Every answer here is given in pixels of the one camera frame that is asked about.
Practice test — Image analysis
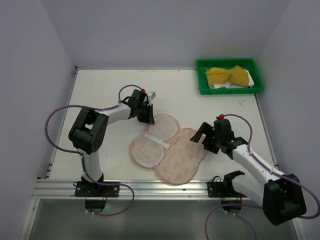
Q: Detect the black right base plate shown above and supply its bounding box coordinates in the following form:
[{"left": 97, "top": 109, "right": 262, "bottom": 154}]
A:
[{"left": 206, "top": 176, "right": 247, "bottom": 198}]

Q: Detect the floral mesh laundry bag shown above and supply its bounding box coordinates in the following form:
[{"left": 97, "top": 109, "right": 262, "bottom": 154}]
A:
[{"left": 129, "top": 114, "right": 207, "bottom": 186}]

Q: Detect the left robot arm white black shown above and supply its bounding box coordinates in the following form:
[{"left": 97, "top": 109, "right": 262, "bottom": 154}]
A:
[{"left": 68, "top": 89, "right": 156, "bottom": 185}]

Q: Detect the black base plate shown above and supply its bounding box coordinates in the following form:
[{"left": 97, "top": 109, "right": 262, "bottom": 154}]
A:
[
  {"left": 73, "top": 179, "right": 120, "bottom": 198},
  {"left": 206, "top": 176, "right": 247, "bottom": 198}
]

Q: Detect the yellow bra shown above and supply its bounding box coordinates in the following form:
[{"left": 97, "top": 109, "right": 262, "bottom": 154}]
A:
[{"left": 201, "top": 65, "right": 251, "bottom": 88}]

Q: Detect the aluminium mounting rail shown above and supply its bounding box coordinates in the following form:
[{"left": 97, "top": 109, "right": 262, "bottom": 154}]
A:
[{"left": 31, "top": 177, "right": 297, "bottom": 202}]

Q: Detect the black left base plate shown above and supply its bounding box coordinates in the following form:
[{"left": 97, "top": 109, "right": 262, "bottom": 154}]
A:
[{"left": 73, "top": 179, "right": 120, "bottom": 198}]

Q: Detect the white bra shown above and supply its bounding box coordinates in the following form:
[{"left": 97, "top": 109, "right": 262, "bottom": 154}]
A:
[{"left": 206, "top": 68, "right": 256, "bottom": 90}]

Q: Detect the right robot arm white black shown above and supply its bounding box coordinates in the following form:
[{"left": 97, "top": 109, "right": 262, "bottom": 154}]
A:
[{"left": 190, "top": 118, "right": 307, "bottom": 226}]

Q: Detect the green plastic tray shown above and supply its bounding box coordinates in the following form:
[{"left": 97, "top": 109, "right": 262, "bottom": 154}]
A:
[{"left": 195, "top": 58, "right": 264, "bottom": 95}]

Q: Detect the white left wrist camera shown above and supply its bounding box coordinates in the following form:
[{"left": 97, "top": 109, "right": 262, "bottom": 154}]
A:
[{"left": 146, "top": 91, "right": 156, "bottom": 102}]

